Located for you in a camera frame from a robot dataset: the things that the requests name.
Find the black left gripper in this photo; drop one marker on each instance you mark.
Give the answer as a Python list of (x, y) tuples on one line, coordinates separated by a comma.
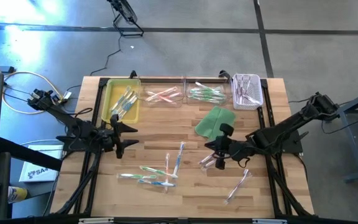
[(112, 138)]

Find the white perforated plastic basket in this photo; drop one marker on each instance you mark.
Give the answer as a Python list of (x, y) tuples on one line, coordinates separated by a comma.
[(258, 81)]

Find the pink toothbrush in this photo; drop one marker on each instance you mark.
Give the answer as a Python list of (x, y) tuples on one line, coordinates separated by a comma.
[(157, 99)]

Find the green cloth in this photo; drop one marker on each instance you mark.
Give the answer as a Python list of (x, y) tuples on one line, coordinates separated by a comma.
[(213, 121)]

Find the black side desk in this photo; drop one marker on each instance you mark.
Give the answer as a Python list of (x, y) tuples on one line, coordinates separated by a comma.
[(26, 154)]

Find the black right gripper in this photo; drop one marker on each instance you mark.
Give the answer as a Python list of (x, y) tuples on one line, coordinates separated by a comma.
[(235, 149)]

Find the blue toothbrush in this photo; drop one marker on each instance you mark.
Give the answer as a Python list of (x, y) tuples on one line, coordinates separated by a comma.
[(131, 107), (179, 158), (157, 183), (120, 99), (127, 105), (124, 102)]

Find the orange toothbrush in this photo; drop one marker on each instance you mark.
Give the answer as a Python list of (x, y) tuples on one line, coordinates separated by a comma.
[(167, 165), (176, 95), (158, 96), (163, 93)]

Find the yellow plastic bin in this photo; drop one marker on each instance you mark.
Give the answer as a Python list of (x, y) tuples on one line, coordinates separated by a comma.
[(110, 93)]

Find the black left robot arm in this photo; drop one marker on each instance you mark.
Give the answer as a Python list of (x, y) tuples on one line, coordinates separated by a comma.
[(64, 115)]

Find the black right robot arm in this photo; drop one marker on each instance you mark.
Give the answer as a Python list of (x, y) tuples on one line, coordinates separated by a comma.
[(278, 130)]

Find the white printed cardboard box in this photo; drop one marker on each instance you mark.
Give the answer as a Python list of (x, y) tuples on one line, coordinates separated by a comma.
[(42, 169)]

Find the black table clamp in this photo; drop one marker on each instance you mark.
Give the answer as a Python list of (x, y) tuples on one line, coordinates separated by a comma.
[(133, 74), (224, 74)]

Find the blue grey metal stand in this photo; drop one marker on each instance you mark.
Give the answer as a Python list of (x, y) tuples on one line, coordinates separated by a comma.
[(353, 149)]

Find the silver frame bracket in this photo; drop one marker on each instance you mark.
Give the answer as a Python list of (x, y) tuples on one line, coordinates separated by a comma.
[(269, 221), (95, 221)]

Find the yellow white canister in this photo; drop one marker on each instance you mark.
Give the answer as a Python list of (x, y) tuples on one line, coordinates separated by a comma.
[(17, 194)]

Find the clear plastic bin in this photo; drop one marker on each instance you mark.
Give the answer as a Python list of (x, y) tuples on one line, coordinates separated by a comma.
[(191, 82), (166, 104)]

